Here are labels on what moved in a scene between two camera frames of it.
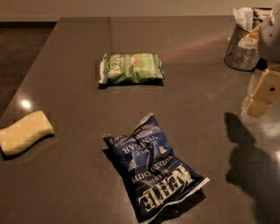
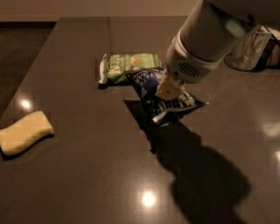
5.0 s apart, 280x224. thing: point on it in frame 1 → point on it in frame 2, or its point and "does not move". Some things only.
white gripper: [276, 42] → [184, 64]
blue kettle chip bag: [155, 179] → [147, 81]
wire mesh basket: [243, 51] does not move
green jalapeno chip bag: [144, 69] does not move
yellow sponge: [24, 134] does not move
